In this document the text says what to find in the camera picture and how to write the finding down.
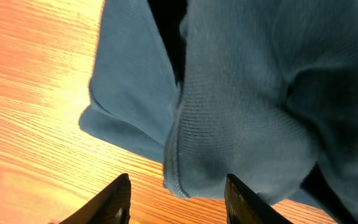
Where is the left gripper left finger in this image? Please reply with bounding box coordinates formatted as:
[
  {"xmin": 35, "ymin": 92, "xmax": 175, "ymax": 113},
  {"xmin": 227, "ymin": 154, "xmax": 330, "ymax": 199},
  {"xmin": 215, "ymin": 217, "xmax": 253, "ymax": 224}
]
[{"xmin": 60, "ymin": 174, "xmax": 131, "ymax": 224}]

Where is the dark blue t-shirt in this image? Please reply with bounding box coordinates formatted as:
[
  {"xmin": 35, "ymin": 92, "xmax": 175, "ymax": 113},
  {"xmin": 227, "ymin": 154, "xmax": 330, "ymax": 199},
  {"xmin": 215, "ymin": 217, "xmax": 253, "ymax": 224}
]
[{"xmin": 79, "ymin": 0, "xmax": 358, "ymax": 223}]

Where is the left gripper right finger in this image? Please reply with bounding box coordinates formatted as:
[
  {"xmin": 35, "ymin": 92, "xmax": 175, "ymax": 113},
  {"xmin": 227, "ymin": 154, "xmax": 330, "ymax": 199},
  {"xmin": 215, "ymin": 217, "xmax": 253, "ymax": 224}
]
[{"xmin": 224, "ymin": 174, "xmax": 291, "ymax": 224}]

